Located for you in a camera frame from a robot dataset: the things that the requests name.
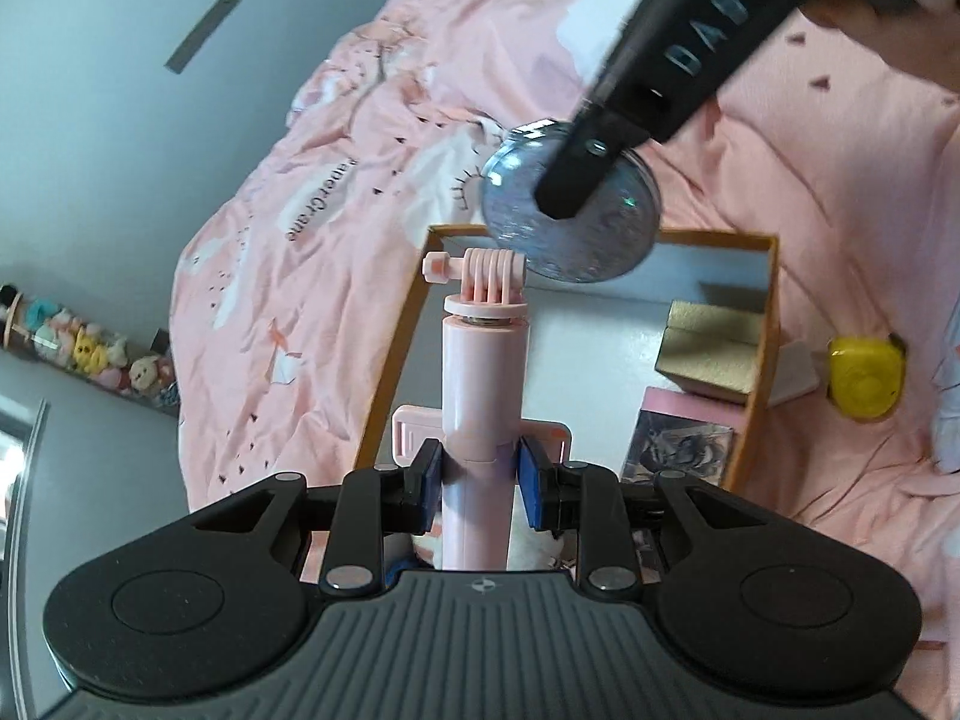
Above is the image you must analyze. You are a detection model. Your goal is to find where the small yellow case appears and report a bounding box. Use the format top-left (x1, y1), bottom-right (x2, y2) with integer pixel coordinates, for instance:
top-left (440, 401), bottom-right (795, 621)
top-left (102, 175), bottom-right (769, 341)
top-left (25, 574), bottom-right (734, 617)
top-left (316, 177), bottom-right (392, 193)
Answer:
top-left (827, 334), bottom-right (908, 421)

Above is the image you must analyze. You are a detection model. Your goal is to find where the orange cardboard box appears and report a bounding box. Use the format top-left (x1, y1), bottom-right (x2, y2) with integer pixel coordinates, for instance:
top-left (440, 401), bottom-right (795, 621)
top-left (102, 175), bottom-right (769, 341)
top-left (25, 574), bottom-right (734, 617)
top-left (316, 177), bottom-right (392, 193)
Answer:
top-left (352, 223), bottom-right (781, 496)

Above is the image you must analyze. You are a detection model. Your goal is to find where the small khaki cardboard box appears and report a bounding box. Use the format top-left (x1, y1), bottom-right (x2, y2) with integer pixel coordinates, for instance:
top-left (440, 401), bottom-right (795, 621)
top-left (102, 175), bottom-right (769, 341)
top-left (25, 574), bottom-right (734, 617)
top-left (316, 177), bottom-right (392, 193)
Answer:
top-left (654, 298), bottom-right (767, 398)

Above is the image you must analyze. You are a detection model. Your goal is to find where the row of small plush toys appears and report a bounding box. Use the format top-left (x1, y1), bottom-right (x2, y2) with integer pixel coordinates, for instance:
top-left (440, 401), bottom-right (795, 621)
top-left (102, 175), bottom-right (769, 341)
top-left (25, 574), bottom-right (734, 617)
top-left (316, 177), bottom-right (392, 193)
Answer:
top-left (0, 283), bottom-right (181, 417)

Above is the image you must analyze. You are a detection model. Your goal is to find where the pink selfie stick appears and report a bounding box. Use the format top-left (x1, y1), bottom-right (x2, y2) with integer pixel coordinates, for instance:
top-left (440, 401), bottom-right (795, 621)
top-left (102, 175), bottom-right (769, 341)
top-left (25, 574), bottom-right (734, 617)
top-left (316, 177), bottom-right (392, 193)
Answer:
top-left (391, 246), bottom-right (575, 571)

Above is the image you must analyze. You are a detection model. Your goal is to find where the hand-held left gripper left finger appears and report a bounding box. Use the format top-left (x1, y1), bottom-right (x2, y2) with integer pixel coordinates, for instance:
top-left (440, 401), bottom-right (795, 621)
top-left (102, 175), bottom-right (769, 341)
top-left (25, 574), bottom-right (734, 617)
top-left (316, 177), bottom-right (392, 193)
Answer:
top-left (191, 436), bottom-right (445, 593)

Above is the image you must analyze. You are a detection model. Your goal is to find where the round glitter jar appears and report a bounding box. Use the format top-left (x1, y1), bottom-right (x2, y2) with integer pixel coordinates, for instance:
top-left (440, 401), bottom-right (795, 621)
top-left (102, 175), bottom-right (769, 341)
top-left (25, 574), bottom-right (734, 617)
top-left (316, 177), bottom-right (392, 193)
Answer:
top-left (480, 118), bottom-right (662, 286)

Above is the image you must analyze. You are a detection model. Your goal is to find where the grey wall bracket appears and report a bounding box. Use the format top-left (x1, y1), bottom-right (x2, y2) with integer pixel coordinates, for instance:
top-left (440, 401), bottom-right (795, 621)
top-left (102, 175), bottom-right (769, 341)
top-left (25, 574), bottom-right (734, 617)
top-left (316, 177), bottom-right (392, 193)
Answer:
top-left (163, 0), bottom-right (242, 76)

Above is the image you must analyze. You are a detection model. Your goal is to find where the pink printed blanket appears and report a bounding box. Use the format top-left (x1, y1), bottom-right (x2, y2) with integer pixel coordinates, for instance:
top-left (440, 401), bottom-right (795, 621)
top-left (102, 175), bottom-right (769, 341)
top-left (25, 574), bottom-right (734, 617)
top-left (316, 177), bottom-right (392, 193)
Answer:
top-left (169, 0), bottom-right (960, 720)

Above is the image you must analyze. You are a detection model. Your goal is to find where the pink picture box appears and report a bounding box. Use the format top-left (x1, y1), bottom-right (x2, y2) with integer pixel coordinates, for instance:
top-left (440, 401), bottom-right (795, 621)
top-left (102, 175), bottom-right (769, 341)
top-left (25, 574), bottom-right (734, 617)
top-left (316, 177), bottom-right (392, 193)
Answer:
top-left (619, 386), bottom-right (736, 492)

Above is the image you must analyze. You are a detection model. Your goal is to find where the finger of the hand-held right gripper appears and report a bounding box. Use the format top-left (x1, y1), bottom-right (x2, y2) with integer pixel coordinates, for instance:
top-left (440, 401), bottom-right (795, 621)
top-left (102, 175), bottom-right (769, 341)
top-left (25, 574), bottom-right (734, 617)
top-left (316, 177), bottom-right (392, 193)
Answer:
top-left (534, 94), bottom-right (650, 220)

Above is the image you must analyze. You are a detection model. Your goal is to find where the small white charger block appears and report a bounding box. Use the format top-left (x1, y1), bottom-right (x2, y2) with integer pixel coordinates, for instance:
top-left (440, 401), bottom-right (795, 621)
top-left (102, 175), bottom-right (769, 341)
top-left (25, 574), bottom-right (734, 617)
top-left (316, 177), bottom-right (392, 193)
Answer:
top-left (765, 341), bottom-right (822, 410)

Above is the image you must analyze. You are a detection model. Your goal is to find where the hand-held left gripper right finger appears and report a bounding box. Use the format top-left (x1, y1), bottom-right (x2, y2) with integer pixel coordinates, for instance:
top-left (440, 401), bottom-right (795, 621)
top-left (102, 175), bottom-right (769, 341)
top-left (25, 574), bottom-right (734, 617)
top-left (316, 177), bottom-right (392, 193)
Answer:
top-left (516, 436), bottom-right (773, 593)

